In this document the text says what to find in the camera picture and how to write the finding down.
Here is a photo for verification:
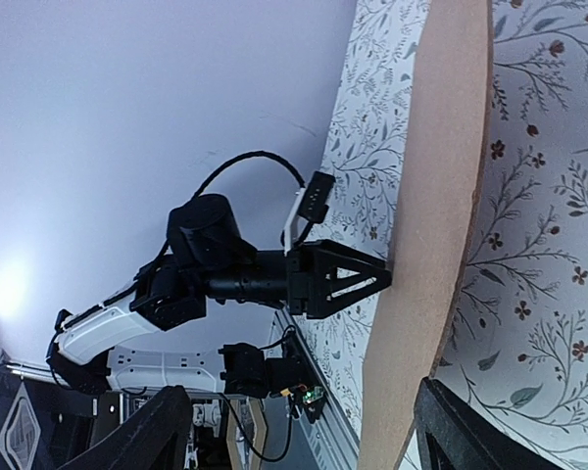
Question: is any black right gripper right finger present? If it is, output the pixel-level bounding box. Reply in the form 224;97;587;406
414;378;557;470

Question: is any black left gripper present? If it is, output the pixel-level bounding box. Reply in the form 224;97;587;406
205;240;392;319

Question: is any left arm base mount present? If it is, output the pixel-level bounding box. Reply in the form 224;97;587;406
219;326;324;412

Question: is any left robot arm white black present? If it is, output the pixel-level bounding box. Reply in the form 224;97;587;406
46;172;392;398

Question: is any floral patterned table cover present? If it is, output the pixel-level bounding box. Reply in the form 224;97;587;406
313;1;588;469

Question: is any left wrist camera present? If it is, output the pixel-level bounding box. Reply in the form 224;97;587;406
281;170;336;258

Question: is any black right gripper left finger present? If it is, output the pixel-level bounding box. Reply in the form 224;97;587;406
62;386;192;470

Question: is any brown cardboard backing board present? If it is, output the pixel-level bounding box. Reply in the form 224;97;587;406
358;1;492;469

